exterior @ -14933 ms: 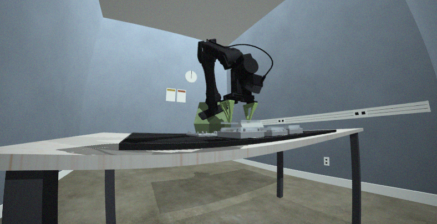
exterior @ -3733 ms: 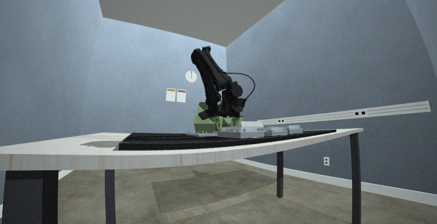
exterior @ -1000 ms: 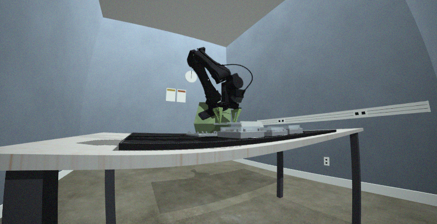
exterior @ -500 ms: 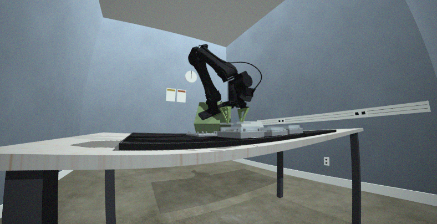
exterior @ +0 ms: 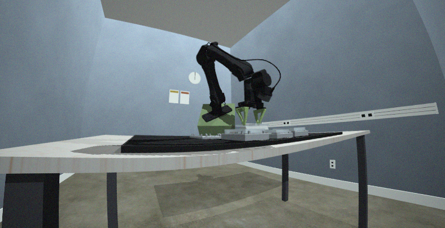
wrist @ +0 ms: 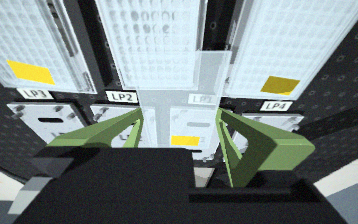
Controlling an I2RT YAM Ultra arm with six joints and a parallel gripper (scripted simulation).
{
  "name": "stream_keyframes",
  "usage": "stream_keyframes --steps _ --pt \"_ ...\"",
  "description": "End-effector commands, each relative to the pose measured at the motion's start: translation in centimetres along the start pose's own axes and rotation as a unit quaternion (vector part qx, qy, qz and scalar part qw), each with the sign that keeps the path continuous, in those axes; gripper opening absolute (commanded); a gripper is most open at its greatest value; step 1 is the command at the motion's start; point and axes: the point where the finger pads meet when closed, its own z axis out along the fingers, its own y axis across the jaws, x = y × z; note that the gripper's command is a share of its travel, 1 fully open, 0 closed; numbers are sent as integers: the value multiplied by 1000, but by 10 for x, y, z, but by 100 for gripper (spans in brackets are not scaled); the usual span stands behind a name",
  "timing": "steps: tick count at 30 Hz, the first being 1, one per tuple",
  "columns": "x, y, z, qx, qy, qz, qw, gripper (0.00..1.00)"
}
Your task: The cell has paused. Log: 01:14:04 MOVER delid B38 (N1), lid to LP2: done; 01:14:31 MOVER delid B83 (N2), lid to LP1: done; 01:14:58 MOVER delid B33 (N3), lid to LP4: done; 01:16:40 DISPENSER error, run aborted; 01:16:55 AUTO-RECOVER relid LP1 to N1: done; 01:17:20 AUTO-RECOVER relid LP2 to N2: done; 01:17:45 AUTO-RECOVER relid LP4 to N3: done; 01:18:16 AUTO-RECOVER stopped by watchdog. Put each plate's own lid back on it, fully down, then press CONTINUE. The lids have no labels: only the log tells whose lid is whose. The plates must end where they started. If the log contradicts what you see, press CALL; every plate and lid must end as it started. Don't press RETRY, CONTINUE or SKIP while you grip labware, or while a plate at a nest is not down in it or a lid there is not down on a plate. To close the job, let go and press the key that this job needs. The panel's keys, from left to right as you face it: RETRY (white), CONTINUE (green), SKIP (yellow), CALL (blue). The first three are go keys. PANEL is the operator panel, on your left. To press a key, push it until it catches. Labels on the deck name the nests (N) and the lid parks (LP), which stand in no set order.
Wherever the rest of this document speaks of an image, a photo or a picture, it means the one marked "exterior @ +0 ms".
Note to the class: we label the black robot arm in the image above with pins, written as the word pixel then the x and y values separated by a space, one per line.
pixel 259 81

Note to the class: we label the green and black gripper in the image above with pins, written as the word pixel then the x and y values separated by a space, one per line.
pixel 244 106

